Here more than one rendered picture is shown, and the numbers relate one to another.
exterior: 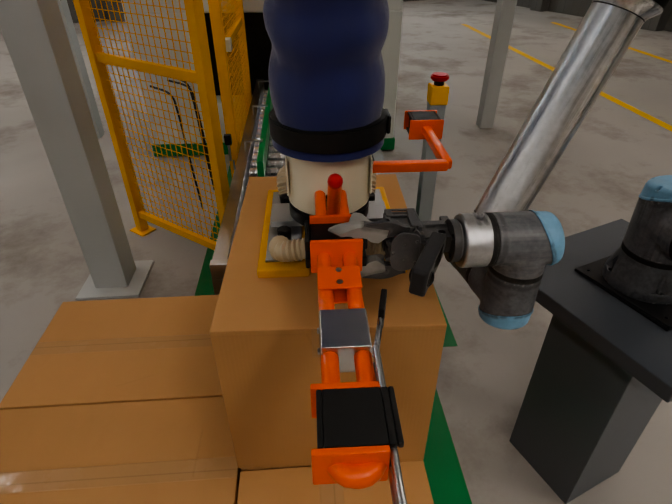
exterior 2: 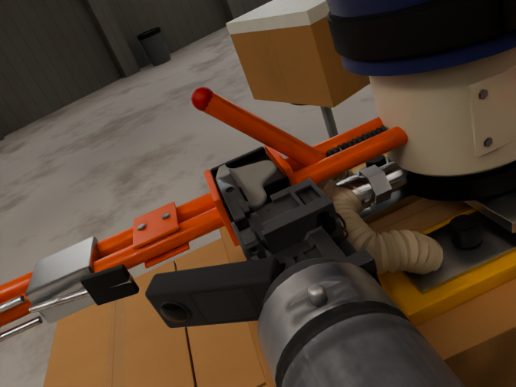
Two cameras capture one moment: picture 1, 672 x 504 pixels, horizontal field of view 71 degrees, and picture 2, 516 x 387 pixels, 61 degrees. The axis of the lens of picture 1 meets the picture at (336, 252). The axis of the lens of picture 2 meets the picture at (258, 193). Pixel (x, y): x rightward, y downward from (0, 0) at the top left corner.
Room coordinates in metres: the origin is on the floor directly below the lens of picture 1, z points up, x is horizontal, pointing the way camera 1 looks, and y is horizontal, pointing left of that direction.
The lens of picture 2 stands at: (0.64, -0.42, 1.30)
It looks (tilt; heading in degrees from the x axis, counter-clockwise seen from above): 28 degrees down; 89
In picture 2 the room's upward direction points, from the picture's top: 22 degrees counter-clockwise
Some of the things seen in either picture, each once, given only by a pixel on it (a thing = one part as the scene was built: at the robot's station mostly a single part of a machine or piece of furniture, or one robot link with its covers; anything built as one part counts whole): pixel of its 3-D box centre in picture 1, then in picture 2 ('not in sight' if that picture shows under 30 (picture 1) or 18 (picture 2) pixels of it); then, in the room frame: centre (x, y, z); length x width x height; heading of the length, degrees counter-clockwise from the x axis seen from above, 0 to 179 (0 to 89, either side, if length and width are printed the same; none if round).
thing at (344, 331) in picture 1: (344, 339); (72, 278); (0.43, -0.01, 1.07); 0.07 x 0.07 x 0.04; 3
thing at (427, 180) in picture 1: (425, 199); not in sight; (1.87, -0.40, 0.50); 0.07 x 0.07 x 1.00; 4
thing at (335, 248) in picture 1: (335, 242); (253, 191); (0.64, 0.00, 1.07); 0.10 x 0.08 x 0.06; 93
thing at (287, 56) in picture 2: not in sight; (307, 44); (1.14, 1.63, 0.82); 0.60 x 0.40 x 0.40; 115
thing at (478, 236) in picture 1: (469, 238); (329, 329); (0.65, -0.22, 1.07); 0.09 x 0.05 x 0.10; 4
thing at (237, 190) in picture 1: (248, 152); not in sight; (2.40, 0.47, 0.50); 2.31 x 0.05 x 0.19; 4
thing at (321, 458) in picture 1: (347, 430); not in sight; (0.29, -0.01, 1.07); 0.08 x 0.07 x 0.05; 3
